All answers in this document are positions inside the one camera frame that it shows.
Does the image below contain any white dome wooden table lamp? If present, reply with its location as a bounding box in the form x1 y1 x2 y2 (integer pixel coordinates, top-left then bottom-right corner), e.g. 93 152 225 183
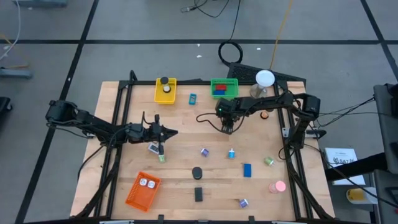
249 69 276 100

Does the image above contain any yellow white container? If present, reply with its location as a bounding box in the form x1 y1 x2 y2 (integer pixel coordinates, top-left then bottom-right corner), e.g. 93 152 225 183
346 187 379 205

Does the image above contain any orange plastic basket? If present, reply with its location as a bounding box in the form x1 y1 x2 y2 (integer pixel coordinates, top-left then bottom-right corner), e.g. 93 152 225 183
124 171 162 213

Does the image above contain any white paper label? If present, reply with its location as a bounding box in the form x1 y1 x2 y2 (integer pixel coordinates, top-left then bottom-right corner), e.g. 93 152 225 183
324 147 367 186

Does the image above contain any gray flat floor base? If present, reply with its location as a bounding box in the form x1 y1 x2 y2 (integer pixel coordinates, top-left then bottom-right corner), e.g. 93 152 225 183
0 67 32 80

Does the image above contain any gray blue floor base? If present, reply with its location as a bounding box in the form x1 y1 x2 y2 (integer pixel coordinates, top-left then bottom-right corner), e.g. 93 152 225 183
12 0 68 8

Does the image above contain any white digital clock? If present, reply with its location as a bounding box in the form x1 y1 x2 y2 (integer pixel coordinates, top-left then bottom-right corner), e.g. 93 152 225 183
147 142 163 156

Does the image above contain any thin black floor cable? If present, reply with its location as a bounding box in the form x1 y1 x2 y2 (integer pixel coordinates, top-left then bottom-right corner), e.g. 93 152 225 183
180 0 233 19

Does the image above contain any pink capped clear hourglass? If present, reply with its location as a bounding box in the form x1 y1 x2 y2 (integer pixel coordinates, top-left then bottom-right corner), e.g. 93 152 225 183
268 180 287 194

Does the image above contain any black perforated metal panel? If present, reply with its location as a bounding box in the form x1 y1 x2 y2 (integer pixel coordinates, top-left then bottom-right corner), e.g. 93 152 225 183
226 62 307 84

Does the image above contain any yellow plastic basket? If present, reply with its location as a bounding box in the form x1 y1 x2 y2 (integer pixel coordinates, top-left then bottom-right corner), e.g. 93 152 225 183
154 77 178 105

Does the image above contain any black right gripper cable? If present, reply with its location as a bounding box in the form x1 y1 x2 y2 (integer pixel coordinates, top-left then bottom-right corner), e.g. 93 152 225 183
195 111 246 135

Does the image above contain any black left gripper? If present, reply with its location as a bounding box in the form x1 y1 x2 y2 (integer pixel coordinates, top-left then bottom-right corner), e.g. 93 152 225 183
146 114 179 156

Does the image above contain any black coiled floor cable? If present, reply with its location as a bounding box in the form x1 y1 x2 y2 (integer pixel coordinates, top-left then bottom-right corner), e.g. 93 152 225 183
217 0 244 67

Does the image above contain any yellow floor cable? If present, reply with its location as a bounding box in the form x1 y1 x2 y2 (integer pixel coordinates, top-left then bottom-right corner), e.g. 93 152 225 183
269 0 295 71

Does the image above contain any green plastic basket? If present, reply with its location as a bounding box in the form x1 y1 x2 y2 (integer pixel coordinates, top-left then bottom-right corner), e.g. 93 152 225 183
210 78 239 100

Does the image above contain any white sand hourglass black cap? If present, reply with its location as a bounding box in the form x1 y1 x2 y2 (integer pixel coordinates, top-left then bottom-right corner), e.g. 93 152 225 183
159 76 172 94

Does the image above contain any white floor cable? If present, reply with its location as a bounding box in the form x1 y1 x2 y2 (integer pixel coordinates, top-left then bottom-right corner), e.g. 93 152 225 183
0 0 22 62

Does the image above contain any black metal bar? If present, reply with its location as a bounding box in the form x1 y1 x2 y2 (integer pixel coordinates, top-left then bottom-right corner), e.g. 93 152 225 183
325 151 388 182

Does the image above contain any black floor object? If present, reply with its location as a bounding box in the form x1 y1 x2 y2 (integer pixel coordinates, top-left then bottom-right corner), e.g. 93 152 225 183
0 96 13 116

